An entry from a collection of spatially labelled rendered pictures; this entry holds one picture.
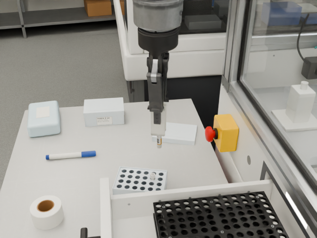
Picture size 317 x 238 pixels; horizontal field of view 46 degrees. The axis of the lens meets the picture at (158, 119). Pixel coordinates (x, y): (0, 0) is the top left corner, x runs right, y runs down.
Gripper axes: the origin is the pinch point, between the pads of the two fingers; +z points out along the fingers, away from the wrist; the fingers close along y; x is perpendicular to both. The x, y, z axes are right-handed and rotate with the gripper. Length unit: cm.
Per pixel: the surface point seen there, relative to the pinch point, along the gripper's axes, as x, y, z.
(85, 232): 9.3, -24.8, 7.9
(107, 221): 5.6, -23.3, 6.3
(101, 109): 22.5, 31.2, 18.3
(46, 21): 164, 306, 86
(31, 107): 46, 31, 19
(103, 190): 8.3, -16.0, 6.4
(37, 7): 191, 346, 84
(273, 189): -24.9, -5.9, 11.4
